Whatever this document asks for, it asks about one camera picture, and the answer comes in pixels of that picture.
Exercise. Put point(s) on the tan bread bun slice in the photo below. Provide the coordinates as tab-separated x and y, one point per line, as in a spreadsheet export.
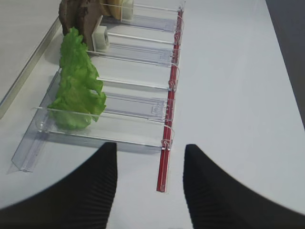
111	8

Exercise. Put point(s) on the red rack front strip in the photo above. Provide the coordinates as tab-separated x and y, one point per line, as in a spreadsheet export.
167	131

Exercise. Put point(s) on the brown meat patty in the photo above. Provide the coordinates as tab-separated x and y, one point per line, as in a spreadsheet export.
88	15
68	12

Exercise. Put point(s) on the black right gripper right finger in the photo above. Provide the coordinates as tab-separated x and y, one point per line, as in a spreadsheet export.
216	200

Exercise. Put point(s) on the clear acrylic right rack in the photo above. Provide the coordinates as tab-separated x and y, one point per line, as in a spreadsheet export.
135	70

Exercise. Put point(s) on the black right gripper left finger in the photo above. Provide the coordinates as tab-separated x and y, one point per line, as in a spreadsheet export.
81	200

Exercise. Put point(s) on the green lettuce leaf in rack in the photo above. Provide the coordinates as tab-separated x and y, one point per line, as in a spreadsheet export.
79	99

